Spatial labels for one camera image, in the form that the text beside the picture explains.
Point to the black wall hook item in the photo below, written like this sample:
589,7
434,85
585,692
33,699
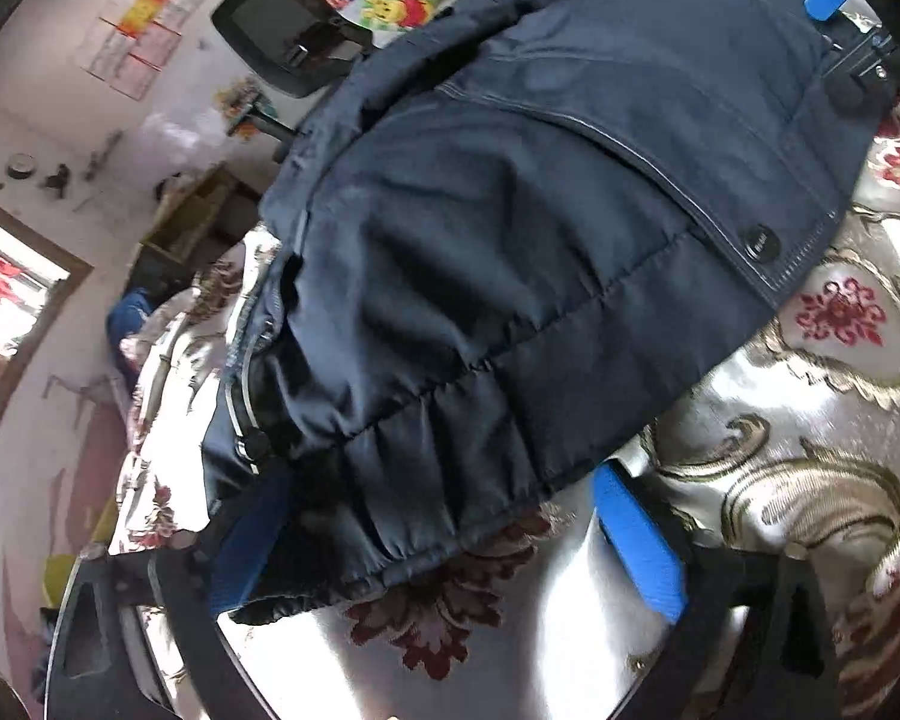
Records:
57,183

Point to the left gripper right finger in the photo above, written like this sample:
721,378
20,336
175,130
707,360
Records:
783,665

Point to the black mesh office chair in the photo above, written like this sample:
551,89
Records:
296,47

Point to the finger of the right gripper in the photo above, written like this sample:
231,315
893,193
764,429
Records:
864,64

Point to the colourful poster behind chair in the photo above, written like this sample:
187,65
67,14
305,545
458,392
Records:
241,104

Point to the window with wooden frame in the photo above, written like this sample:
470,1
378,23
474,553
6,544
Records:
37,277

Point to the navy blue padded jacket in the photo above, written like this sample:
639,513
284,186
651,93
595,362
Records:
507,241

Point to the Winnie the Pooh poster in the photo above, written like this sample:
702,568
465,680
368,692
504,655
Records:
397,15

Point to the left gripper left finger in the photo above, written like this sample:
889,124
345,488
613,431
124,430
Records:
102,664

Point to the certificates on wall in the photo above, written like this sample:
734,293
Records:
131,42

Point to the wooden desk with shelf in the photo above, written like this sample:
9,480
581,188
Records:
195,223

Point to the blue suitcase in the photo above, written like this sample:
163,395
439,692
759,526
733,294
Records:
124,319

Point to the round wall clock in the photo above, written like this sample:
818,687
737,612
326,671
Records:
20,166

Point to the yellow green plastic item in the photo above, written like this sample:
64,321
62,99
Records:
58,567

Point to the floral white red bedspread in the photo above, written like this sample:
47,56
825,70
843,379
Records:
795,439

